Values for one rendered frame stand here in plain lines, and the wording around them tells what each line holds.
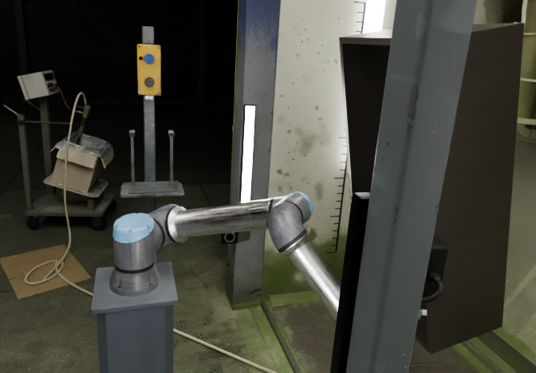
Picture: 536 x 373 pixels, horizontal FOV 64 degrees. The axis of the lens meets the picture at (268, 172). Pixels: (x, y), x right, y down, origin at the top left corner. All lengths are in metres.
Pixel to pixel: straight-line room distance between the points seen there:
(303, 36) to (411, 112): 2.05
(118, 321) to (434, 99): 1.53
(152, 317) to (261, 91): 1.27
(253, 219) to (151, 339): 0.62
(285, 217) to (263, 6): 1.27
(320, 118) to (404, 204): 2.11
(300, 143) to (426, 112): 2.11
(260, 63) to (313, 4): 0.42
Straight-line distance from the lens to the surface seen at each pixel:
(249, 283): 2.73
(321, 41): 2.46
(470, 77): 1.54
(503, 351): 2.77
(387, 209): 0.42
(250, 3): 2.33
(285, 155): 2.47
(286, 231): 1.39
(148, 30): 2.45
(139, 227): 1.68
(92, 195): 3.83
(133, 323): 1.78
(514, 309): 2.78
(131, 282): 1.75
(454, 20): 0.40
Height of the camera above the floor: 1.58
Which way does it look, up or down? 16 degrees down
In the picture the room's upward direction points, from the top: 4 degrees clockwise
